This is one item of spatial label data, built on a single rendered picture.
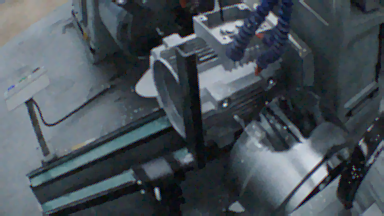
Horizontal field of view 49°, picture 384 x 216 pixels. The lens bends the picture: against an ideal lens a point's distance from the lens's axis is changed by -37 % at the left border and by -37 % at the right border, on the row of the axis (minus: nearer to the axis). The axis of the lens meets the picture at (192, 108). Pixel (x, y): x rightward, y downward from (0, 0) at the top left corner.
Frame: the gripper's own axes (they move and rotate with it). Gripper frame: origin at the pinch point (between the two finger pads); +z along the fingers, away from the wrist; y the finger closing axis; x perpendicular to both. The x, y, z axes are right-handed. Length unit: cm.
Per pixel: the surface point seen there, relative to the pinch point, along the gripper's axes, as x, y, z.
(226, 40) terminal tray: -6.5, -10.3, 9.0
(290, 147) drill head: -3.6, -36.8, 6.1
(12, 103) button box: 38.7, 12.6, -6.5
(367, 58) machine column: -36, -22, 36
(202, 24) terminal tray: -5.5, -4.0, 8.5
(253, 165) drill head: 2.8, -33.3, 7.2
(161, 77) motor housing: 7.6, 1.2, 17.7
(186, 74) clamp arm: 1.0, -21.0, -3.4
